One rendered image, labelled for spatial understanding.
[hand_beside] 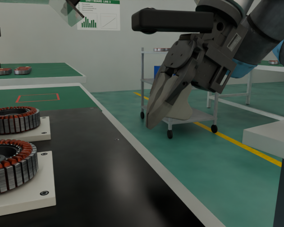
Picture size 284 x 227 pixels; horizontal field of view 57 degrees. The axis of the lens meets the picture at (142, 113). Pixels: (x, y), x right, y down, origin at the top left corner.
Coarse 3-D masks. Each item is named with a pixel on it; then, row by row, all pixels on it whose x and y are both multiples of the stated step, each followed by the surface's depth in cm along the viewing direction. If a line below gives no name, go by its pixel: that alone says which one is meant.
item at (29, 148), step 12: (0, 144) 38; (12, 144) 38; (24, 144) 37; (0, 156) 35; (12, 156) 33; (24, 156) 33; (36, 156) 35; (0, 168) 30; (12, 168) 31; (24, 168) 32; (36, 168) 35; (0, 180) 30; (12, 180) 31; (24, 180) 33; (0, 192) 31
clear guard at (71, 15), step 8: (0, 0) 63; (8, 0) 63; (16, 0) 63; (24, 0) 63; (32, 0) 63; (40, 0) 63; (48, 0) 63; (56, 0) 56; (64, 0) 50; (56, 8) 64; (64, 8) 56; (72, 8) 50; (64, 16) 65; (72, 16) 57; (80, 16) 51; (72, 24) 67
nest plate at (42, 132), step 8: (40, 120) 62; (48, 120) 62; (40, 128) 56; (48, 128) 56; (0, 136) 51; (8, 136) 51; (16, 136) 51; (24, 136) 51; (32, 136) 52; (40, 136) 52; (48, 136) 53
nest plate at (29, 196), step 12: (48, 156) 42; (48, 168) 38; (36, 180) 34; (48, 180) 34; (12, 192) 31; (24, 192) 31; (36, 192) 31; (48, 192) 31; (0, 204) 29; (12, 204) 29; (24, 204) 30; (36, 204) 30; (48, 204) 31
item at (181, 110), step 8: (168, 80) 40; (168, 88) 38; (184, 88) 39; (160, 96) 39; (184, 96) 40; (160, 104) 38; (168, 104) 38; (176, 104) 40; (184, 104) 40; (152, 112) 39; (160, 112) 39; (168, 112) 39; (176, 112) 40; (184, 112) 40; (152, 120) 40; (160, 120) 39; (184, 120) 41
